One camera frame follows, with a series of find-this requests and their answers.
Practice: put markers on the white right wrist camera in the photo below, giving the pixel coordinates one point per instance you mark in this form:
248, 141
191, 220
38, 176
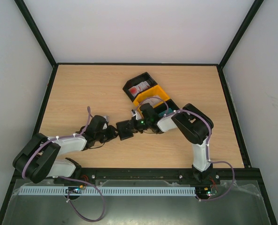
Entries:
136, 115

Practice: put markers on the white floral card stack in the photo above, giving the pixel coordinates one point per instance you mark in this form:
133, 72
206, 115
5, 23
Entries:
153, 101

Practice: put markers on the yellow plastic bin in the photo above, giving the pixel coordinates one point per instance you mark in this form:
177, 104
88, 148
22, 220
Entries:
153, 91

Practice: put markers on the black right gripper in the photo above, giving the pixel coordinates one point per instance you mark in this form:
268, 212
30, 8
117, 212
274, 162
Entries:
126, 129

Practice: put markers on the black leather card holder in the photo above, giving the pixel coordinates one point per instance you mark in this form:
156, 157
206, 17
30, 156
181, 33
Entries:
124, 130

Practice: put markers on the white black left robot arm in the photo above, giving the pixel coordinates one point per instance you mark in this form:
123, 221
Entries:
38, 159

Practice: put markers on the white slotted cable duct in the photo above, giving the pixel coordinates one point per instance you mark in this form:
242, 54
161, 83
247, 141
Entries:
108, 191

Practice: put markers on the teal card stack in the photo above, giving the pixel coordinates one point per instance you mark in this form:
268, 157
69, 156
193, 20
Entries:
161, 114

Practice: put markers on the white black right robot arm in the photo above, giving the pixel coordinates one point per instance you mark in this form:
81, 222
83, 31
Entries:
195, 126

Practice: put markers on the black bin with teal cards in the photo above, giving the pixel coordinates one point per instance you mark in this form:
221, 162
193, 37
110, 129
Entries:
167, 107

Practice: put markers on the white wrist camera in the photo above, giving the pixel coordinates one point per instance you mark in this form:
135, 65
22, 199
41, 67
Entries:
106, 117
136, 115

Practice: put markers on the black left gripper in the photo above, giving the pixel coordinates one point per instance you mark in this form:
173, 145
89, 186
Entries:
112, 134

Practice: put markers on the black bin with red cards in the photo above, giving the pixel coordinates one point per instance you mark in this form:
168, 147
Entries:
136, 80

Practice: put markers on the red white card stack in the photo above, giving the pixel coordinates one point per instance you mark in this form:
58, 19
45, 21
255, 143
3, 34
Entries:
142, 86

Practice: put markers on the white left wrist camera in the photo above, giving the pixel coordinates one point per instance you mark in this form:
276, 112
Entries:
106, 117

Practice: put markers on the black aluminium frame rail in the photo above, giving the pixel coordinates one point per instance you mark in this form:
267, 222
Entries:
179, 176

